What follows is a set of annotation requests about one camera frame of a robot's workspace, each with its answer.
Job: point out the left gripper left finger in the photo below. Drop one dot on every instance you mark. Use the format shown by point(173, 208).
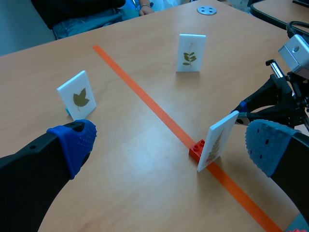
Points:
point(36, 169)

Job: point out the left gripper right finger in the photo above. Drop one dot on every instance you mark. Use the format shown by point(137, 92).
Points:
point(285, 154)

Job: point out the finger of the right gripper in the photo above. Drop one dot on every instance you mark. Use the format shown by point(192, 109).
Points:
point(272, 113)
point(263, 96)

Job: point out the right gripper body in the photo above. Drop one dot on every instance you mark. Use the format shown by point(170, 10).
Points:
point(300, 96)

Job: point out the fern leaf card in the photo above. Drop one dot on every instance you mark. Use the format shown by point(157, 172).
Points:
point(217, 142)

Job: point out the lobed simple leaf card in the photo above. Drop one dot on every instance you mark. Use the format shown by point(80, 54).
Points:
point(77, 96)

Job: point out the compound leaf card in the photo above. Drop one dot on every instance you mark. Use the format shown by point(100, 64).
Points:
point(190, 53)

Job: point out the red toy brick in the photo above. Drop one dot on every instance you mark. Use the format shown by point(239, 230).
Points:
point(195, 151)

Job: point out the person's hand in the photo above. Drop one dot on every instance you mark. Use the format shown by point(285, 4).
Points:
point(146, 10)

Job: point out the desk with dark edge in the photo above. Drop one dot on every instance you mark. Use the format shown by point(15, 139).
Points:
point(277, 12)

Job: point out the person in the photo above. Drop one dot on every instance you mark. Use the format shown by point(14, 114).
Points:
point(79, 17)

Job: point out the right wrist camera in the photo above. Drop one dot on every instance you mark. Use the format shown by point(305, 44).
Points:
point(295, 55)

